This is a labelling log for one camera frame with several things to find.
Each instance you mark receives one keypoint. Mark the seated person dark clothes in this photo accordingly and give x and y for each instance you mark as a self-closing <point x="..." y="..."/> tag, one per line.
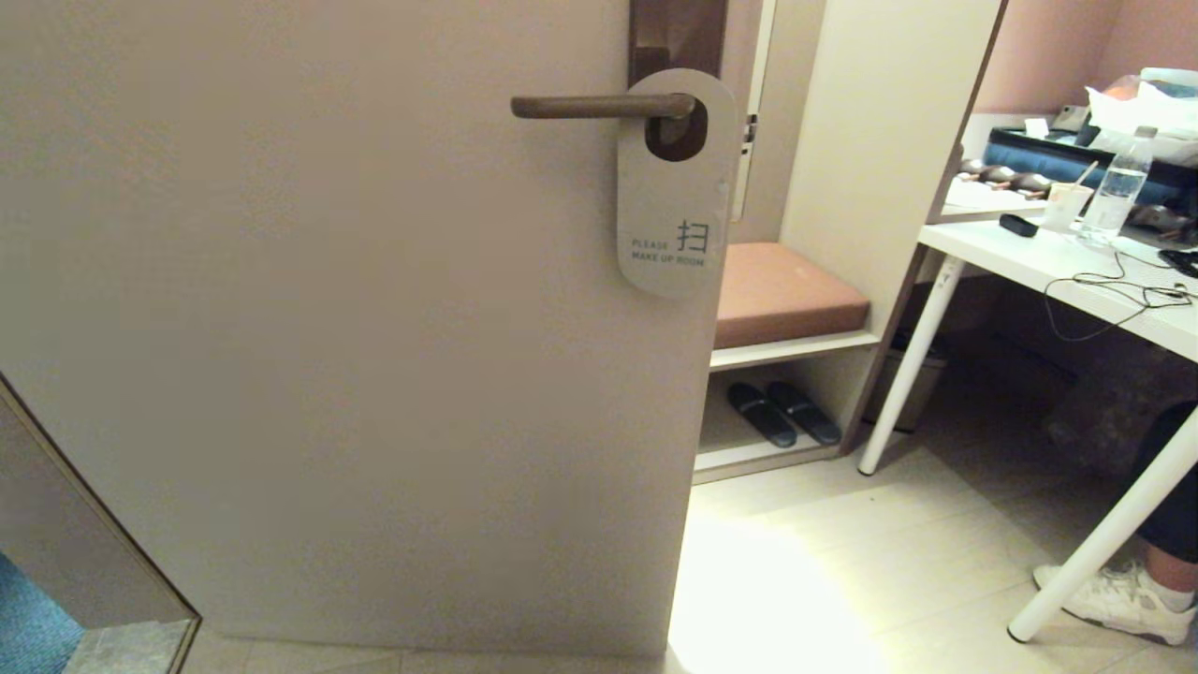
<point x="1175" y="487"/>

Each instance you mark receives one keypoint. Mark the white paper sheet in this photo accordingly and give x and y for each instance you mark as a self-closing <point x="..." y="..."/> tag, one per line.
<point x="983" y="198"/>

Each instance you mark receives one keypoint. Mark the metal trimmed wall panel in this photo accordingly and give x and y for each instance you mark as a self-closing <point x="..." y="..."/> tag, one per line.
<point x="65" y="552"/>

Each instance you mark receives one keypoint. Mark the white sneaker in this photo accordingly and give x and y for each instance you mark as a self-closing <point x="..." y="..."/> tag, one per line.
<point x="1123" y="599"/>

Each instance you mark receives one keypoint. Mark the white plastic bag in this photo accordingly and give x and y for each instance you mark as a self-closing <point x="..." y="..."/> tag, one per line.
<point x="1151" y="112"/>

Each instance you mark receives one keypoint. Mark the small black device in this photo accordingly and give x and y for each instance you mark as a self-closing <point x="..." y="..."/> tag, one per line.
<point x="1018" y="226"/>

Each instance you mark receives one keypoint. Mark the clear plastic water bottle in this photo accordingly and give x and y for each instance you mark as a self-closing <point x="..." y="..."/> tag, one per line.
<point x="1118" y="197"/>

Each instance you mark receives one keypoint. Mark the blue tray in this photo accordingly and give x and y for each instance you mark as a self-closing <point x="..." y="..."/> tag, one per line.
<point x="1039" y="157"/>

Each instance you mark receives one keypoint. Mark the brown bench cushion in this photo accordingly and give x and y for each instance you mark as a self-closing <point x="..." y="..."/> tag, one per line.
<point x="786" y="295"/>

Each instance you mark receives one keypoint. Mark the grey brown bag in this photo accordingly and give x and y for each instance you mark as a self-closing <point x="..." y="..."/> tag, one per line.
<point x="1095" y="421"/>

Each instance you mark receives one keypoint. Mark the beige door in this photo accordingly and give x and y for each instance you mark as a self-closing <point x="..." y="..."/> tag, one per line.
<point x="328" y="328"/>

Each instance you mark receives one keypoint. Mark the paper cup with straw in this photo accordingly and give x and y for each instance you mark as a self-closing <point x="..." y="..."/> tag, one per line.
<point x="1065" y="206"/>

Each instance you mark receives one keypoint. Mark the white table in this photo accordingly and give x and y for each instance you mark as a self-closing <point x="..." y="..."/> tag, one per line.
<point x="1029" y="257"/>

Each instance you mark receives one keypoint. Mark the black slipper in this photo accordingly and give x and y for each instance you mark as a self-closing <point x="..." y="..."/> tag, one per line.
<point x="760" y="414"/>
<point x="807" y="412"/>

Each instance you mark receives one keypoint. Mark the dark brown lock plate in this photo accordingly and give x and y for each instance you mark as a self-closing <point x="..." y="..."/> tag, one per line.
<point x="679" y="33"/>

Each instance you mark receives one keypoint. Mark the beige waste bin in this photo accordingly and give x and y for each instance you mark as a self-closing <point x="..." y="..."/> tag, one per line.
<point x="922" y="384"/>

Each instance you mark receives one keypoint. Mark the do not disturb door hanger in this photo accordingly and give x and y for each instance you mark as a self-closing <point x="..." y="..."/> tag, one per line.
<point x="674" y="206"/>

